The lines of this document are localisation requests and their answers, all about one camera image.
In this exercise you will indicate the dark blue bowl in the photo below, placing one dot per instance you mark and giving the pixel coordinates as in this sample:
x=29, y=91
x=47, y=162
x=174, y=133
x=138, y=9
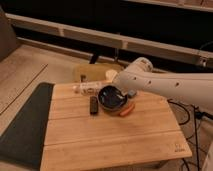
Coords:
x=111, y=98

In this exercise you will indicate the blue sponge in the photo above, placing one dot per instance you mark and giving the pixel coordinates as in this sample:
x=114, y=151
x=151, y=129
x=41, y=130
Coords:
x=132, y=93

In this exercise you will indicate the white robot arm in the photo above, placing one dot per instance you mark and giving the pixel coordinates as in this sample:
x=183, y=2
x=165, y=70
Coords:
x=195, y=89

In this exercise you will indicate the dark grey floor mat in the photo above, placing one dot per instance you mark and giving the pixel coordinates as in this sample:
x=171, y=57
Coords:
x=23, y=140

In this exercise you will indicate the white ceramic cup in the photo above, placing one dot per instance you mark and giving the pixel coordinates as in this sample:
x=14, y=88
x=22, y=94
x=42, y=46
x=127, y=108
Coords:
x=110, y=74

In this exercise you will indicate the black remote control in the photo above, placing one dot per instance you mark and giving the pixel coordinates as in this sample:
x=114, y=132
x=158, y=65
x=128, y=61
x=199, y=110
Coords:
x=93, y=105

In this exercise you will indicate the orange pepper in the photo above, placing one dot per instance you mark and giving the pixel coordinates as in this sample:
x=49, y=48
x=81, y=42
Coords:
x=127, y=110

